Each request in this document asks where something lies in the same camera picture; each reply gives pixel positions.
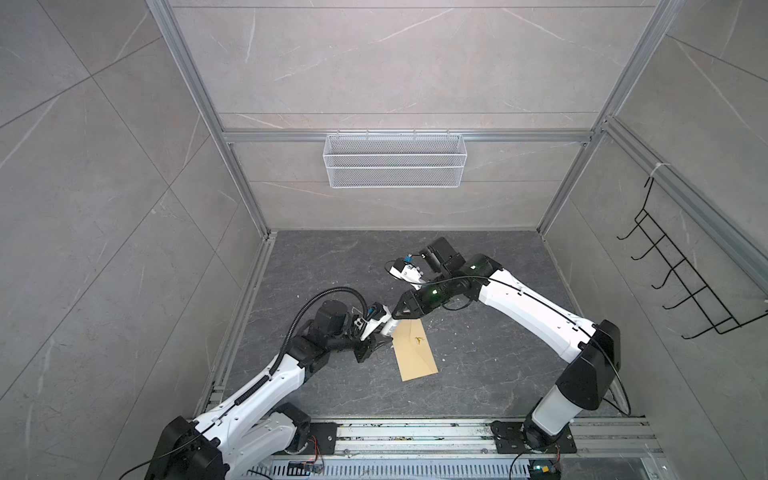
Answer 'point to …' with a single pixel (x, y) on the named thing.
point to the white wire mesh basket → (395, 161)
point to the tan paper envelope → (412, 349)
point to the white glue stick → (390, 326)
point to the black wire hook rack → (698, 292)
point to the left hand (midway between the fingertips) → (387, 326)
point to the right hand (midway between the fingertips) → (397, 313)
